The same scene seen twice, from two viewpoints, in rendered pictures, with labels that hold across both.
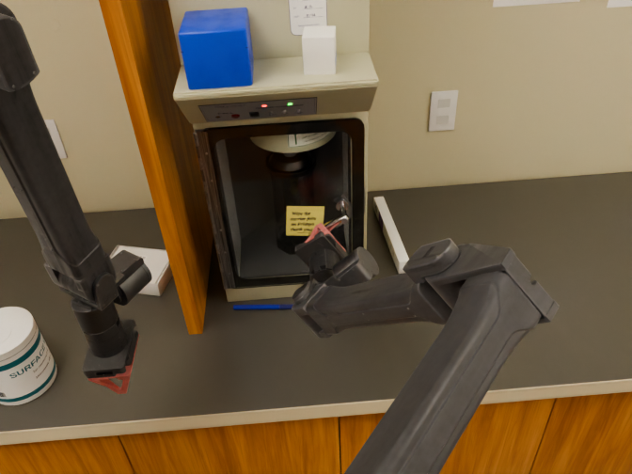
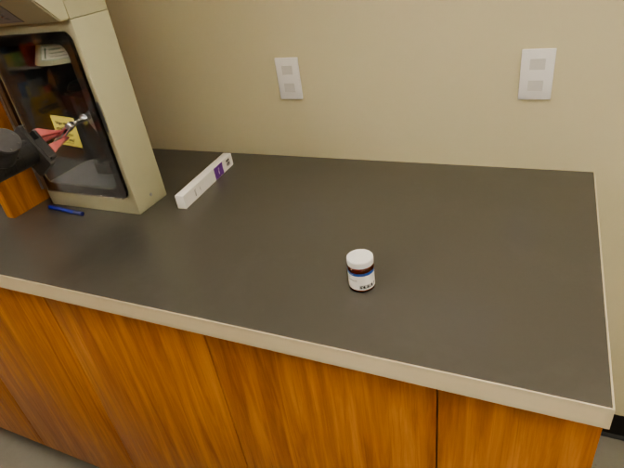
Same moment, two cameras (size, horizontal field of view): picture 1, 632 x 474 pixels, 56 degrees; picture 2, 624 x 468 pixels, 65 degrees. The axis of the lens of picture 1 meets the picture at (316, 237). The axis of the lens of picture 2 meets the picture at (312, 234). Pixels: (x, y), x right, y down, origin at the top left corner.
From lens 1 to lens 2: 1.13 m
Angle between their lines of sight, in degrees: 25
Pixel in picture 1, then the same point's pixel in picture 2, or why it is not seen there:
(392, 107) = (246, 72)
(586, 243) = (361, 214)
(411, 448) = not seen: outside the picture
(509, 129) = (356, 104)
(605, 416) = (267, 381)
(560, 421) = (227, 372)
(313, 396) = (13, 269)
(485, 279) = not seen: outside the picture
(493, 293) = not seen: outside the picture
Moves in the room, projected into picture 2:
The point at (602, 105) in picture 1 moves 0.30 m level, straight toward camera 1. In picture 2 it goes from (448, 84) to (356, 120)
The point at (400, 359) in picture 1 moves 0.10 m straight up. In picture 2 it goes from (95, 263) to (78, 224)
